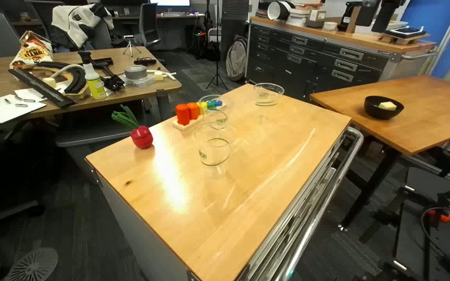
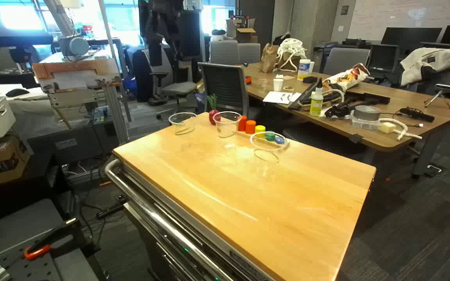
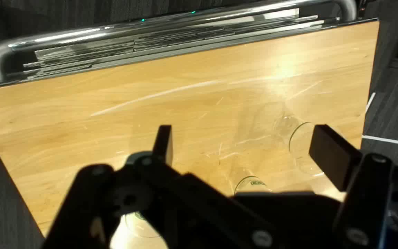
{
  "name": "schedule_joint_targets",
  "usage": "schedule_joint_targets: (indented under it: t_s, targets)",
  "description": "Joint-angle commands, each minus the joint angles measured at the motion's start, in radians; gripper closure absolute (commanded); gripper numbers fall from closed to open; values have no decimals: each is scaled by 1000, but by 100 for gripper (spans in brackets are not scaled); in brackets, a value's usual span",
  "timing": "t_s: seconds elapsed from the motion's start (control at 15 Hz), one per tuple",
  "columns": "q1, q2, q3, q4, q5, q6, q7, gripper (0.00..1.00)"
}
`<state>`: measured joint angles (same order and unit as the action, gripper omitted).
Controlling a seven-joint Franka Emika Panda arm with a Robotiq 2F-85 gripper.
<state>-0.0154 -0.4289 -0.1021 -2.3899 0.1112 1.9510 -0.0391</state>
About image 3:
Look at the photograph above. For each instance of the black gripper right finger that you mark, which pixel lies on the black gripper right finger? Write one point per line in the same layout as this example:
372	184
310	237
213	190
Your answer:
333	155

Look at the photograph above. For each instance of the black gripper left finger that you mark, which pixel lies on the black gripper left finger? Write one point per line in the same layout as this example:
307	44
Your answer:
163	144

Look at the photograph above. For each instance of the clear plastic cup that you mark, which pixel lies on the clear plastic cup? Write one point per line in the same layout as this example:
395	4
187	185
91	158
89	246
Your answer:
264	159

